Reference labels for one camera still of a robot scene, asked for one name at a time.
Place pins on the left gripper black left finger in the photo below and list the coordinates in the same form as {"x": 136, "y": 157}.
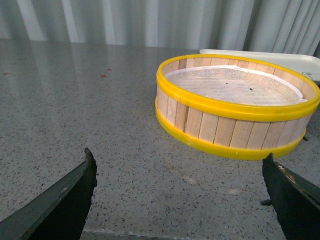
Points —
{"x": 60, "y": 212}

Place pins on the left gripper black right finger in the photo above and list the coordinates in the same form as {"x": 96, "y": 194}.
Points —
{"x": 295, "y": 200}

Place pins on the white bear print tray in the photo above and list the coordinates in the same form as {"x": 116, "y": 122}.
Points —
{"x": 306, "y": 65}

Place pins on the yellow rimmed bamboo steamer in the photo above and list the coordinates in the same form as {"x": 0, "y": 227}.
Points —
{"x": 232, "y": 130}

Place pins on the white steamer liner cloth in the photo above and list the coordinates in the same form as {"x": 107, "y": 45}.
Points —
{"x": 234, "y": 84}

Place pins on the grey pleated curtain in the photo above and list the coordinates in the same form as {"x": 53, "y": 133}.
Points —
{"x": 274, "y": 26}

